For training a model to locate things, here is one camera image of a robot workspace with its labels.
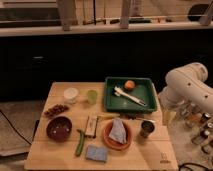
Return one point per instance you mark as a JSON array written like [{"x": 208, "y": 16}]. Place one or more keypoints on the blue sponge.
[{"x": 96, "y": 153}]

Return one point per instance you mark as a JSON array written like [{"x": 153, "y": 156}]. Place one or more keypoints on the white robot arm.
[{"x": 187, "y": 83}]

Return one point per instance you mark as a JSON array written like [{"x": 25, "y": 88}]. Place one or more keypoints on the purple bowl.
[{"x": 59, "y": 129}]

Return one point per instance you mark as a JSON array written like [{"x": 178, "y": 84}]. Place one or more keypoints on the green cup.
[{"x": 92, "y": 96}]

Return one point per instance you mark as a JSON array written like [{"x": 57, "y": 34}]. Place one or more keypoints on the orange fruit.
[{"x": 129, "y": 85}]

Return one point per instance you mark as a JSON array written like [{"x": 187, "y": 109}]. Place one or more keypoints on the white cup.
[{"x": 70, "y": 95}]

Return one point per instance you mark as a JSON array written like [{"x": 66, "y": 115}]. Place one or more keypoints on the green tray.
[{"x": 143, "y": 91}]

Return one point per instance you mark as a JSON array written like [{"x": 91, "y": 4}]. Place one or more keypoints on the grey folded cloth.
[{"x": 118, "y": 132}]

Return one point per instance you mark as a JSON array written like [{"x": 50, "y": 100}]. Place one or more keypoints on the brown grape bunch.
[{"x": 56, "y": 110}]

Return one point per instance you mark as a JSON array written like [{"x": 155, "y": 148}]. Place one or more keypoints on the green cucumber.
[{"x": 80, "y": 145}]

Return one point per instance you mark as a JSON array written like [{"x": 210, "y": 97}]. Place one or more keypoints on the metal cup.
[{"x": 147, "y": 127}]

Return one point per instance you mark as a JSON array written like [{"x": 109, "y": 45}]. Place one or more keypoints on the orange plate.
[{"x": 113, "y": 144}]

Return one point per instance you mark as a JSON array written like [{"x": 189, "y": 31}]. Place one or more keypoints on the spice bottles on floor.
[{"x": 189, "y": 129}]

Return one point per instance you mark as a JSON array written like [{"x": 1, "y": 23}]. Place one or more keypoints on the wooden block with handle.
[{"x": 91, "y": 126}]

